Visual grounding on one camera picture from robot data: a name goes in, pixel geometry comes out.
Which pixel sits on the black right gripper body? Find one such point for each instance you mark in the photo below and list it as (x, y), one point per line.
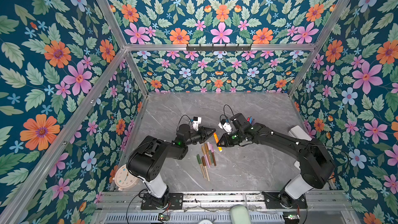
(232, 139)

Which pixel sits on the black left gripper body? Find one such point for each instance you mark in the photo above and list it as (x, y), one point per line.
(201, 137)

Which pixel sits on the pink cap green pen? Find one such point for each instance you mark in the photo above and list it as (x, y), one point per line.
(211, 153)

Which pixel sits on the orange marker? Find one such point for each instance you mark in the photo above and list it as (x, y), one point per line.
(217, 142)

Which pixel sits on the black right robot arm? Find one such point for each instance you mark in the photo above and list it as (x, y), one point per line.
(316, 164)

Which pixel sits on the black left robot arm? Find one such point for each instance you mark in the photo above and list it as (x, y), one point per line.
(146, 162)

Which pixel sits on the tan cap pink pen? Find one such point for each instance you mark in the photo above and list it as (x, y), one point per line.
(205, 156)

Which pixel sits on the green cap beige pen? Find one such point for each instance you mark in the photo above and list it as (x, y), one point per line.
(201, 165)

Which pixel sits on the brown cap beige pen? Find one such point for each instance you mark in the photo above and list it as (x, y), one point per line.
(205, 168)

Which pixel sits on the white rectangular box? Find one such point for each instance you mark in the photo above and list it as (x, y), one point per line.
(298, 133)

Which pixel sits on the pale green rounded object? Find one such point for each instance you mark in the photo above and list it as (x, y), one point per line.
(240, 215)

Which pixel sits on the beige round alarm clock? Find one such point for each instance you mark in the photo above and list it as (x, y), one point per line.
(124, 180)

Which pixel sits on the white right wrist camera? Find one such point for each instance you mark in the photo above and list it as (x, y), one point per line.
(225, 126)

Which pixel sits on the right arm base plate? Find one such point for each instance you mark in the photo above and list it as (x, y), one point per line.
(274, 200)

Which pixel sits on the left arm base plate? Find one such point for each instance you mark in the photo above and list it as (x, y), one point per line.
(173, 201)

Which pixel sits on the black wall hook rail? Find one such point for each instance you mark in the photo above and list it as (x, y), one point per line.
(218, 47)

